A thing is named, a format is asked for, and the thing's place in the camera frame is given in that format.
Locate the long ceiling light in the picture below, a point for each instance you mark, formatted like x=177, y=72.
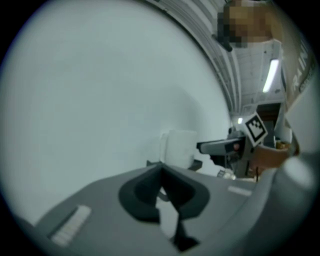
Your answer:
x=271, y=75

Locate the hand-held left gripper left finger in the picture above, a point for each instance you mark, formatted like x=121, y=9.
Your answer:
x=100, y=212

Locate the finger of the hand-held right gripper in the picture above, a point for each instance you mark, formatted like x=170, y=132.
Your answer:
x=215, y=147
x=225, y=160

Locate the white toilet paper roll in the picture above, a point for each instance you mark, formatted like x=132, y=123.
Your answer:
x=180, y=147

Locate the person's head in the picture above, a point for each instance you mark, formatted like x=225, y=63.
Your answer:
x=245, y=22

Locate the small ceiling light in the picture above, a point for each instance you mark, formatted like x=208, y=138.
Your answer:
x=240, y=120

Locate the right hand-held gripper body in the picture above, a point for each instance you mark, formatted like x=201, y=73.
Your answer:
x=255, y=130

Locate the person's right forearm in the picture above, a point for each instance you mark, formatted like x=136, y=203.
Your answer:
x=270, y=157

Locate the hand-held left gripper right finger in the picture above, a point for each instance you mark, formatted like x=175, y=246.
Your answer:
x=225, y=212

